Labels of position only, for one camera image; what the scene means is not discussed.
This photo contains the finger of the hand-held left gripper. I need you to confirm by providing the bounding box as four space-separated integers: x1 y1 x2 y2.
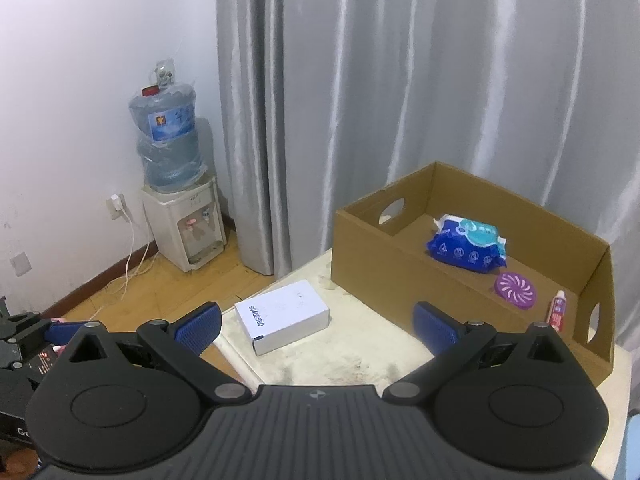
45 321 83 345

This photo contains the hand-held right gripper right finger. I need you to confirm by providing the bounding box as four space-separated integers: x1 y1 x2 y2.
382 301 576 403

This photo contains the grey curtain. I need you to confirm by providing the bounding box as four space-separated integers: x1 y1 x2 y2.
216 0 640 346

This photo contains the brown cardboard box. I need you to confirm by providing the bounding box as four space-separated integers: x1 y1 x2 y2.
331 161 615 388

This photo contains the white rectangular box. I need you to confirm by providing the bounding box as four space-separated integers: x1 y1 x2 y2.
234 280 331 357

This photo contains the blue water jug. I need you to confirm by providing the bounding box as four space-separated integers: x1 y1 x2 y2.
128 60 203 192

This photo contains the blue wet wipes pack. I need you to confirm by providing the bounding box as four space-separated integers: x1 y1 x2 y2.
426 213 508 274

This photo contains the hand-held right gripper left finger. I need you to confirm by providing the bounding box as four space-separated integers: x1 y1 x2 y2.
60 301 249 403

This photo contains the white wall plug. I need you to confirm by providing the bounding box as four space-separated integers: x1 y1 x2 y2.
106 192 128 221

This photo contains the white water dispenser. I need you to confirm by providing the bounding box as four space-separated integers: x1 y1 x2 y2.
140 175 227 273

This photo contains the red white toothpaste tube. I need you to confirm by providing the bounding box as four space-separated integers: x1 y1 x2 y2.
549 291 568 333

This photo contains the purple round air freshener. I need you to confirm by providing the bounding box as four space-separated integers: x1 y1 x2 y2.
494 271 541 311

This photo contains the white power cable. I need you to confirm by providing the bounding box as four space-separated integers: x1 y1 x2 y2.
90 212 161 321

